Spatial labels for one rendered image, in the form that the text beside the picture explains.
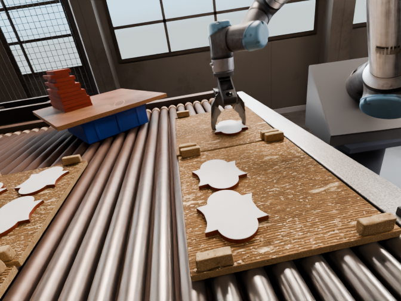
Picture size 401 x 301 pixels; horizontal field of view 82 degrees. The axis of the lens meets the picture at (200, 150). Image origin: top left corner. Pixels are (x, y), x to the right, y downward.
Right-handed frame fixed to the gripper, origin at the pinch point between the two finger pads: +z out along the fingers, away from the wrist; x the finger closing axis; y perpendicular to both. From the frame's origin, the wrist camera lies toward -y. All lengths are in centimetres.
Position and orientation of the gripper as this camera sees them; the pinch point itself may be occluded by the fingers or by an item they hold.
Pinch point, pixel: (229, 127)
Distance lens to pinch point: 87.5
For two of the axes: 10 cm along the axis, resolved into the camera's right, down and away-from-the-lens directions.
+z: 1.4, 8.9, 4.3
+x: -9.8, 1.7, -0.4
